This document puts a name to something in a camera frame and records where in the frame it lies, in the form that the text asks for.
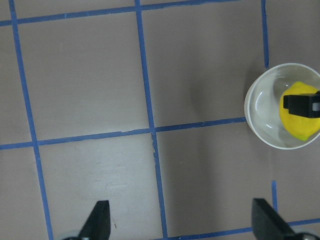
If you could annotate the yellow lemon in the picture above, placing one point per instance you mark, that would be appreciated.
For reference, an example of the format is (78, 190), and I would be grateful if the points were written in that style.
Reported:
(299, 127)

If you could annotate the beige ceramic bowl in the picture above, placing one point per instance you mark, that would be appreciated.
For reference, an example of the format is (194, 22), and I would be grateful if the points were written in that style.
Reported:
(261, 104)

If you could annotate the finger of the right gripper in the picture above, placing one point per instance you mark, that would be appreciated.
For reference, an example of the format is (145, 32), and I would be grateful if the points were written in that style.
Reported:
(303, 105)

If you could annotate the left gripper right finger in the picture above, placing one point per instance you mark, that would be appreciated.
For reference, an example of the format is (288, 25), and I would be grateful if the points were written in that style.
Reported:
(267, 223)

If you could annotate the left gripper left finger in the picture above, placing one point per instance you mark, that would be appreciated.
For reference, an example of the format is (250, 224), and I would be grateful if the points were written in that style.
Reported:
(98, 224)

